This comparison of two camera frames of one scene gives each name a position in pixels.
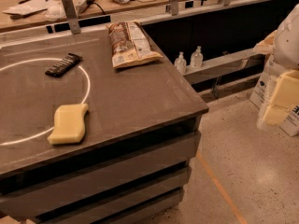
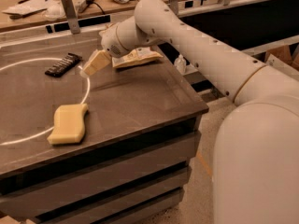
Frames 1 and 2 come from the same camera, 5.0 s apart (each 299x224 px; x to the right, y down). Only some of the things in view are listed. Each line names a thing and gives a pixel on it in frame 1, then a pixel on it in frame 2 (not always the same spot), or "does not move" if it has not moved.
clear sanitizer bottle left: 180,63 does not move
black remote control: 70,61 does not move
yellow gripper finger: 276,115 -> 112,48
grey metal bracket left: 70,12 does not move
